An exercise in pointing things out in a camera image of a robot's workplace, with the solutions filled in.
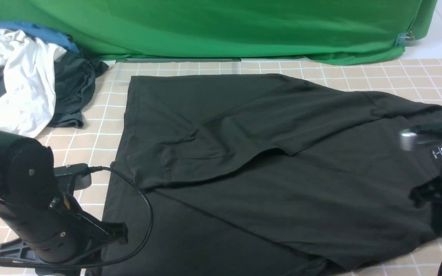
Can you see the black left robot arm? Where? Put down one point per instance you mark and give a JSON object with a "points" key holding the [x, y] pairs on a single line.
{"points": [[27, 177]]}

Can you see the dark gray long-sleeve top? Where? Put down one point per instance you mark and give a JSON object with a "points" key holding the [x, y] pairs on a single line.
{"points": [[270, 175]]}

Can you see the white crumpled garment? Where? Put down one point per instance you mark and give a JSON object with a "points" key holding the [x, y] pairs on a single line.
{"points": [[27, 65]]}

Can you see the green backdrop cloth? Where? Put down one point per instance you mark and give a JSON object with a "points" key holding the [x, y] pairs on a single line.
{"points": [[336, 32]]}

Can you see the beige grid tablecloth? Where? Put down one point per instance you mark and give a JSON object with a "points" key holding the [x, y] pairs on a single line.
{"points": [[415, 79]]}

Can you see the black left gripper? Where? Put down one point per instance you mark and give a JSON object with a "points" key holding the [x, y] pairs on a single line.
{"points": [[61, 238]]}

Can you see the metal binder clip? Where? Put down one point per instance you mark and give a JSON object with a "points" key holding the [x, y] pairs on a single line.
{"points": [[404, 39]]}

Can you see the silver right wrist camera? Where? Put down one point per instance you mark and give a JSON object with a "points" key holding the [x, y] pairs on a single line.
{"points": [[407, 140]]}

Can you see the dark gray crumpled garment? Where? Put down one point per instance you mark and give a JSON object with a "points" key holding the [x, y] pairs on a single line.
{"points": [[75, 84]]}

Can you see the blue crumpled garment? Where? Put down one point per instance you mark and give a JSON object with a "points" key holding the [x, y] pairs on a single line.
{"points": [[46, 34]]}

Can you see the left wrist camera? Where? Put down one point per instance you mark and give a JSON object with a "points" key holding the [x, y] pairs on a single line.
{"points": [[72, 178]]}

